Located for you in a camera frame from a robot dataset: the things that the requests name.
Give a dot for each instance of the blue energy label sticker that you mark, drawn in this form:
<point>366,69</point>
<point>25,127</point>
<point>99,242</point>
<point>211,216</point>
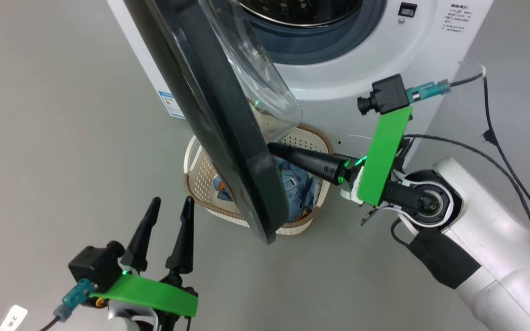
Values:
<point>170,105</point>

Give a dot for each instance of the green left camera bracket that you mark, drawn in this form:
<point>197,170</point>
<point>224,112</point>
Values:
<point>150,294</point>

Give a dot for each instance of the black glass washing machine door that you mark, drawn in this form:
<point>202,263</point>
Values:
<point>210,115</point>

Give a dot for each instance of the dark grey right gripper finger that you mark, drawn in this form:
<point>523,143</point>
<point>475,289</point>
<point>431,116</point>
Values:
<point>311,163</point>

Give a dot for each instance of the blue bear print garment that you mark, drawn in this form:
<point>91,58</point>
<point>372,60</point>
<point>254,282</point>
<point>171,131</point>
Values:
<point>297,193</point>

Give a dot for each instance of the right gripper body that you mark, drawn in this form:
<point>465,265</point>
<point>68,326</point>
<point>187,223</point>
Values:
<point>352,181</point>

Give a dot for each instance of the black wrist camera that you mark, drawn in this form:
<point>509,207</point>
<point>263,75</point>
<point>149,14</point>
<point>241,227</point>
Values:
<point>387,94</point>
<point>95,264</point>

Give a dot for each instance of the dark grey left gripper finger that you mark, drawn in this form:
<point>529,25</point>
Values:
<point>183,248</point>
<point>141,243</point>

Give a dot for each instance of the teal camera connector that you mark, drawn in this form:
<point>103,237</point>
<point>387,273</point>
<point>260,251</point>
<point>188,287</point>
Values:
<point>428,89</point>
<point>75,299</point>

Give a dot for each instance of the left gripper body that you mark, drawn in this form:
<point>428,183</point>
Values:
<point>183,281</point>

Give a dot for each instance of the teal left camera connector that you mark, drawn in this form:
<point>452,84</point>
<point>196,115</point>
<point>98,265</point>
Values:
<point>75,299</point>

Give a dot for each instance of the white front-load washing machine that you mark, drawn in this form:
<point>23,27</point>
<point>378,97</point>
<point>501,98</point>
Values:
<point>366,55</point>

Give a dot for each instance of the cream perforated laundry basket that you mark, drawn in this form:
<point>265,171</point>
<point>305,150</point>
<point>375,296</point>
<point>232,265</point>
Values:
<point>205,179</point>

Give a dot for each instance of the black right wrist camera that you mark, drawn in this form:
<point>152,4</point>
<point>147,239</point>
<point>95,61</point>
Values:
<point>387,94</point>

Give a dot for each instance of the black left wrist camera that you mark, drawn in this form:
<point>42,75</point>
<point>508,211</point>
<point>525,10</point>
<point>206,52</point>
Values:
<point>95,264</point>

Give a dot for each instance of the teal right camera connector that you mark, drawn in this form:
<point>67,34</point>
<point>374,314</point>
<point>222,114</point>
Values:
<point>428,89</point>

